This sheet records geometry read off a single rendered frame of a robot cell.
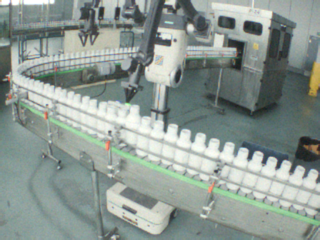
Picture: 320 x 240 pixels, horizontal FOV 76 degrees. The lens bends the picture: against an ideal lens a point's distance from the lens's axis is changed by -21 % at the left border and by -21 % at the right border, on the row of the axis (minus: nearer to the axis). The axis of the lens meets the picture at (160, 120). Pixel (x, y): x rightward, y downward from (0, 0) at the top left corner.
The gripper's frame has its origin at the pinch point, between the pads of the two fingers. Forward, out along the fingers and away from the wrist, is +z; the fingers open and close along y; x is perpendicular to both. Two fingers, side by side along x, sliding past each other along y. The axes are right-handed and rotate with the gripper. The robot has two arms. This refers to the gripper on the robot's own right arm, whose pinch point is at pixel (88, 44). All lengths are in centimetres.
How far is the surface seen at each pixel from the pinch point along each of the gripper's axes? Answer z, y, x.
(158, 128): 25, 17, 57
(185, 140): 25, 17, 69
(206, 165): 32, 19, 79
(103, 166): 52, 21, 32
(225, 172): 33, 17, 87
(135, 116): 23, 16, 46
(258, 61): 35, -347, 53
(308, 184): 27, 17, 120
